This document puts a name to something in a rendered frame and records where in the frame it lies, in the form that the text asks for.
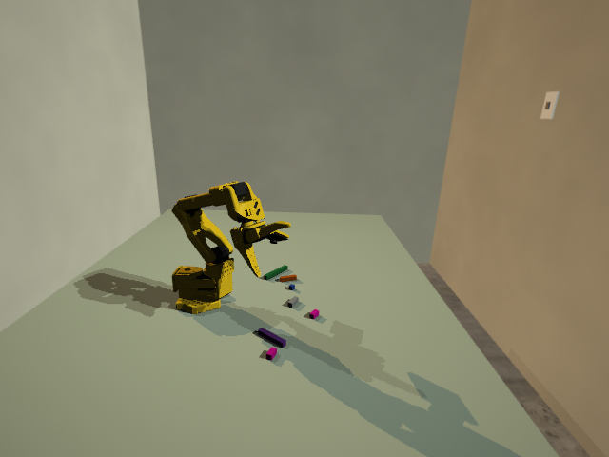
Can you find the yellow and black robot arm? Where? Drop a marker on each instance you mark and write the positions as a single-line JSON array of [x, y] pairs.
[[200, 290]]

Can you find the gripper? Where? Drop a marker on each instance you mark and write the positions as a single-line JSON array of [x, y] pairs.
[[248, 233]]

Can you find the green rod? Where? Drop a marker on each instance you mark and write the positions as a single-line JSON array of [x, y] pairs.
[[275, 272]]

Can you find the purple rod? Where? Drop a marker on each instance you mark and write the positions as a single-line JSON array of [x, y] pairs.
[[272, 337]]

